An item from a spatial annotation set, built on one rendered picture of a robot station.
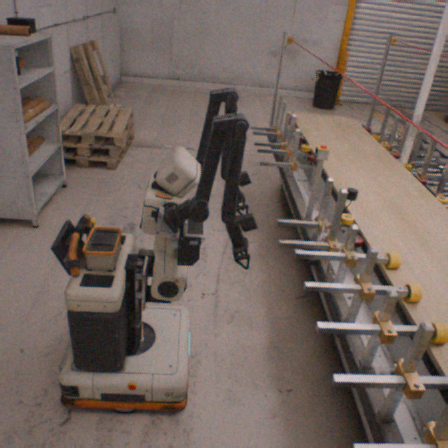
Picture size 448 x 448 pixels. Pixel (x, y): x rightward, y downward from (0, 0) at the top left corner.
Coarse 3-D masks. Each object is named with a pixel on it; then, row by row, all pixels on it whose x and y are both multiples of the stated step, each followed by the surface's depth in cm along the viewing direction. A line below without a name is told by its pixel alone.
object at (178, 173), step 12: (168, 156) 186; (180, 156) 177; (192, 156) 190; (168, 168) 174; (180, 168) 174; (192, 168) 179; (156, 180) 177; (168, 180) 176; (180, 180) 176; (192, 180) 177; (168, 192) 179; (180, 192) 180
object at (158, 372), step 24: (144, 312) 253; (168, 312) 255; (144, 336) 237; (168, 336) 238; (72, 360) 216; (144, 360) 221; (168, 360) 222; (72, 384) 207; (96, 384) 208; (120, 384) 209; (144, 384) 210; (168, 384) 211; (120, 408) 217; (144, 408) 219; (168, 408) 219
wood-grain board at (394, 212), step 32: (320, 128) 411; (352, 128) 422; (352, 160) 338; (384, 160) 346; (384, 192) 288; (416, 192) 293; (384, 224) 246; (416, 224) 250; (416, 256) 218; (416, 320) 173
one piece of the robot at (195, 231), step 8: (184, 224) 186; (192, 224) 198; (200, 224) 199; (184, 232) 188; (192, 232) 192; (200, 232) 192; (176, 240) 190; (184, 240) 188; (192, 240) 188; (200, 240) 188; (184, 248) 190; (192, 248) 190; (184, 256) 192; (192, 256) 193; (184, 264) 195; (192, 264) 195
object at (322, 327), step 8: (320, 328) 156; (328, 328) 157; (336, 328) 157; (344, 328) 157; (352, 328) 157; (360, 328) 158; (368, 328) 158; (376, 328) 158; (400, 328) 159; (408, 328) 160; (416, 328) 160; (408, 336) 160
